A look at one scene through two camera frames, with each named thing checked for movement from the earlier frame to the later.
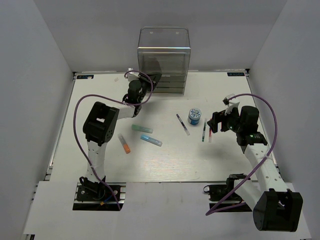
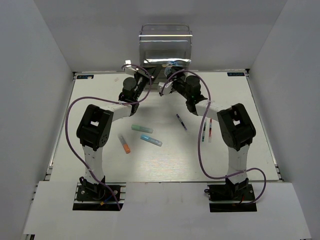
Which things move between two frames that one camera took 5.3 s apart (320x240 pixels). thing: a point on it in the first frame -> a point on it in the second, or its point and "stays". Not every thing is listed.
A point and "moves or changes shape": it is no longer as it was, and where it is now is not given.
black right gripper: [220, 117] -> [182, 77]
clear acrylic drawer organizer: [170, 45] moves or changes shape
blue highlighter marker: [150, 139] stays
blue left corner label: [85, 76] stays
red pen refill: [210, 134] stays
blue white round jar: [194, 116] -> [167, 70]
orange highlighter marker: [125, 146] stays
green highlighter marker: [142, 128] stays
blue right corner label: [235, 74] stays
